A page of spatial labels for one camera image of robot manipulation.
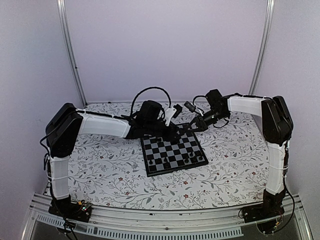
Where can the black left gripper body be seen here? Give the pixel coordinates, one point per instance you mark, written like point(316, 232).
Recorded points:
point(152, 127)

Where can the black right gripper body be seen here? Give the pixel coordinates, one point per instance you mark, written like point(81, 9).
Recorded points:
point(205, 124)

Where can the black silver chess board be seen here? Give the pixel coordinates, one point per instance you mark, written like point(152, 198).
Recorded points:
point(174, 152)

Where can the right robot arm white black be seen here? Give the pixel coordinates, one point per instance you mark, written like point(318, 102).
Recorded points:
point(277, 127)

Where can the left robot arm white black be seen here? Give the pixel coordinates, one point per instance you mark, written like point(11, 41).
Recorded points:
point(69, 122)

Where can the floral patterned table mat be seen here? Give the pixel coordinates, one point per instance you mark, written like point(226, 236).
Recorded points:
point(221, 167)

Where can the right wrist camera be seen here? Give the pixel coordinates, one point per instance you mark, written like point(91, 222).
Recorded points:
point(192, 108)

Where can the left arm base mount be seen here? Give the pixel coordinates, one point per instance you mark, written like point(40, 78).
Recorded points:
point(79, 211)

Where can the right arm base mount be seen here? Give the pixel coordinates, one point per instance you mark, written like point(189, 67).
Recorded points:
point(257, 212)

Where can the front aluminium rail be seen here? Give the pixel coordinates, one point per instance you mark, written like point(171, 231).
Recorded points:
point(109, 223)

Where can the right aluminium frame post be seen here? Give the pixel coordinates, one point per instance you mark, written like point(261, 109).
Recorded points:
point(263, 46)

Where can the aluminium frame post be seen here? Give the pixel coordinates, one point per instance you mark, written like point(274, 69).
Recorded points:
point(61, 6)
point(263, 46)

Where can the left aluminium frame post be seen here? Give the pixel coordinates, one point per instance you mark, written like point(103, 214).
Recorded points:
point(61, 6)

